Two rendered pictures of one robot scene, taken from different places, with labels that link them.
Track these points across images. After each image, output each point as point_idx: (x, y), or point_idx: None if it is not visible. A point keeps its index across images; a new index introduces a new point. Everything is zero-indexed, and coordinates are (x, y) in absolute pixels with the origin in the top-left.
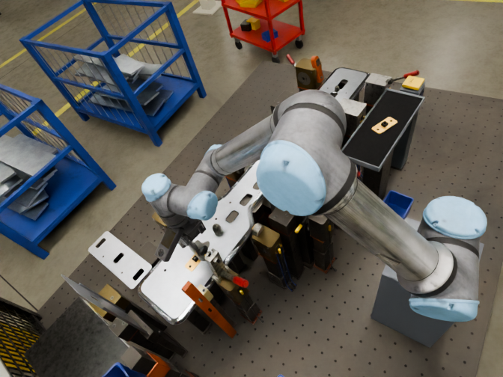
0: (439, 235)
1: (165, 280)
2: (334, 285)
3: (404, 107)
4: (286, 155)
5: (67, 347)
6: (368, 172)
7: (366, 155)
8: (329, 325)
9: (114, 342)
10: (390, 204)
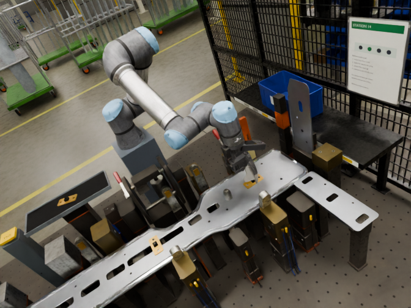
0: (123, 102)
1: (281, 172)
2: (186, 207)
3: (42, 211)
4: (139, 27)
5: (358, 137)
6: None
7: (99, 180)
8: None
9: (317, 137)
10: None
